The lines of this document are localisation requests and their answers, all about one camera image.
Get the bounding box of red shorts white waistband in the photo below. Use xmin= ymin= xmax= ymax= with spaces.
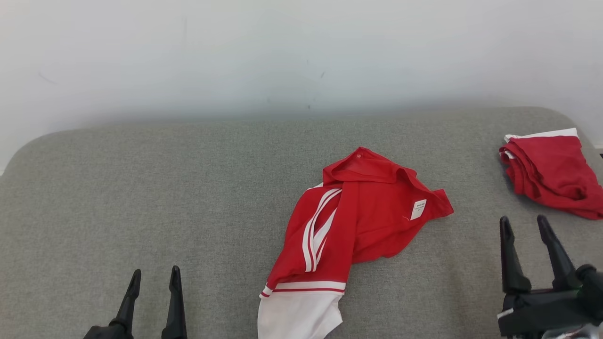
xmin=499 ymin=128 xmax=603 ymax=220

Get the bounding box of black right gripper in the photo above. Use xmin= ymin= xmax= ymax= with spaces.
xmin=497 ymin=215 xmax=603 ymax=338

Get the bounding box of red Bulls jersey white hem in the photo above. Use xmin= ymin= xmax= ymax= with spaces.
xmin=257 ymin=147 xmax=454 ymax=339

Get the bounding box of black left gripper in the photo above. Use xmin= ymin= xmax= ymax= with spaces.
xmin=84 ymin=266 xmax=187 ymax=339

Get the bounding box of grey fabric sofa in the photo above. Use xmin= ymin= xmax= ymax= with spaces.
xmin=0 ymin=106 xmax=603 ymax=339

